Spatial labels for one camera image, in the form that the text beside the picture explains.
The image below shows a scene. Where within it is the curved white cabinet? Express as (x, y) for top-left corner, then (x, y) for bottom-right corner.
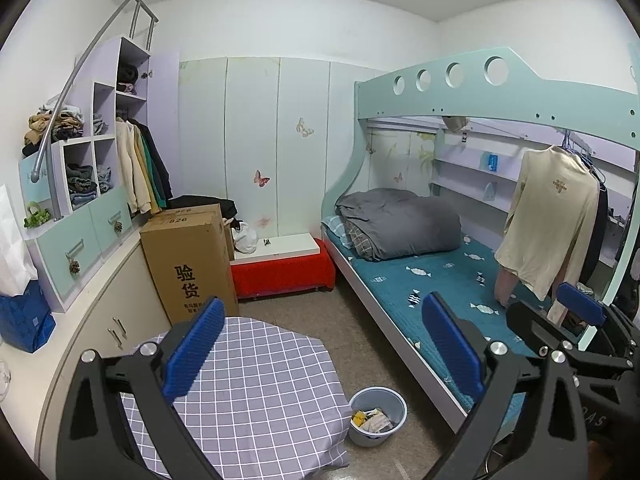
(0, 232), (173, 480)

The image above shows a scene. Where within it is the blue gift bag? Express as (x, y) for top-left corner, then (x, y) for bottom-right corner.
(0, 279), (57, 354)

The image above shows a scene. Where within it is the tan and grey clothes pile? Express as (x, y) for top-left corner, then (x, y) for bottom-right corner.
(21, 105), (85, 157)

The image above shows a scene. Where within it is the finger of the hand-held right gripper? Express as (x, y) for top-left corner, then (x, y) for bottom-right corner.
(507, 301), (631, 371)
(559, 282), (640, 361)

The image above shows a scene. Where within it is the printed cardboard box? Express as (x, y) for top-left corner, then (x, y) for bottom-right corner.
(140, 210), (240, 327)

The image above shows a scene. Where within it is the white plastic bag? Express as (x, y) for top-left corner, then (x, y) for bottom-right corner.
(0, 185), (38, 297)
(231, 220), (259, 254)

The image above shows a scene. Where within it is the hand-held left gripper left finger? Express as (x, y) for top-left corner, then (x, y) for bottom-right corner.
(56, 296), (227, 480)

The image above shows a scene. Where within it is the red bench with white top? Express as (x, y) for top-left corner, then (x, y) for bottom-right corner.
(230, 234), (336, 302)

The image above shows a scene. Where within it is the grey duvet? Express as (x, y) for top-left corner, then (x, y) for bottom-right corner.
(336, 188), (462, 262)

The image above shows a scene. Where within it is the dark folded clothes stack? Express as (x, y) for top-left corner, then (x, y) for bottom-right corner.
(65, 162), (98, 206)

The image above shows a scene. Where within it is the grey checkered tablecloth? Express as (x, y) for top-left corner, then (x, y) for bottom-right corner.
(117, 316), (353, 480)

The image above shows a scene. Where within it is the black hanging jacket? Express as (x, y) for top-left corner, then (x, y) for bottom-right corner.
(132, 119), (174, 201)

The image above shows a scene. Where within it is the green hanging jacket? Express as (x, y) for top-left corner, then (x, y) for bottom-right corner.
(137, 127), (163, 211)

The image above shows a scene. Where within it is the blue clothes hanger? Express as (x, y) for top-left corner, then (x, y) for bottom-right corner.
(560, 130), (606, 181)

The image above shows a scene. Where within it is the black folded garment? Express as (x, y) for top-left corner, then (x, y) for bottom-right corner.
(117, 64), (138, 95)

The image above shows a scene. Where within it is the black hanging garment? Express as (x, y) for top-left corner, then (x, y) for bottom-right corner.
(580, 180), (612, 281)

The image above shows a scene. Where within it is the teal bunk bed frame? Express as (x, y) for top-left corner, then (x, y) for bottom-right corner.
(320, 46), (640, 436)

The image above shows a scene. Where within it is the grey metal handrail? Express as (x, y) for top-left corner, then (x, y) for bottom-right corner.
(31, 0), (160, 183)

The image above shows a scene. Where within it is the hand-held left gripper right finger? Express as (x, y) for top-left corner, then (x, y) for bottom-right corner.
(424, 292), (591, 480)

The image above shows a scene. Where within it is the blue striped pillow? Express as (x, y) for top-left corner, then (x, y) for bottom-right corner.
(322, 215), (353, 248)

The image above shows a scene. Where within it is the beige long-sleeve shirt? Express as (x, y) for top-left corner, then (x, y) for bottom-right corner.
(494, 145), (600, 325)

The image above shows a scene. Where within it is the cream hanging jacket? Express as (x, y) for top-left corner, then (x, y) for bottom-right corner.
(116, 119), (153, 214)

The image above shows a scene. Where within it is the black clothes pile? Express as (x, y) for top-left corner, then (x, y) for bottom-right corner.
(167, 195), (238, 221)

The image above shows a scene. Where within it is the teal fish-print mattress sheet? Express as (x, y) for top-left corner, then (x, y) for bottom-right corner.
(322, 215), (591, 411)

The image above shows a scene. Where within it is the stepped shelf cabinet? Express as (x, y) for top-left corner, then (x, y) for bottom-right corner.
(19, 36), (181, 315)

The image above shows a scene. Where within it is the green plant ornament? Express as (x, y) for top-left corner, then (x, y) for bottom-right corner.
(24, 201), (53, 228)

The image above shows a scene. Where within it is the blue plastic bin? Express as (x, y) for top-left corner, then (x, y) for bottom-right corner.
(348, 386), (407, 447)

